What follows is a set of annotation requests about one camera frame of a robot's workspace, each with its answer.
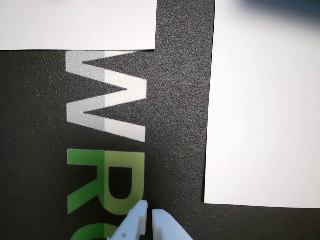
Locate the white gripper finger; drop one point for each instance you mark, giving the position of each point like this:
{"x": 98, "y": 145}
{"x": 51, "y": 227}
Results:
{"x": 135, "y": 220}
{"x": 165, "y": 227}

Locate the black mat with WROB print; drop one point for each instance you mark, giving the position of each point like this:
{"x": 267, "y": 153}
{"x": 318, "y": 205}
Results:
{"x": 175, "y": 100}

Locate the white paper sheet marked HOME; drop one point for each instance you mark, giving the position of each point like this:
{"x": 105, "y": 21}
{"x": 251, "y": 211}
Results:
{"x": 262, "y": 125}

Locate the white paper sheet marked 1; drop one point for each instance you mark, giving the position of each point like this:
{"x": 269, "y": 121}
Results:
{"x": 75, "y": 25}

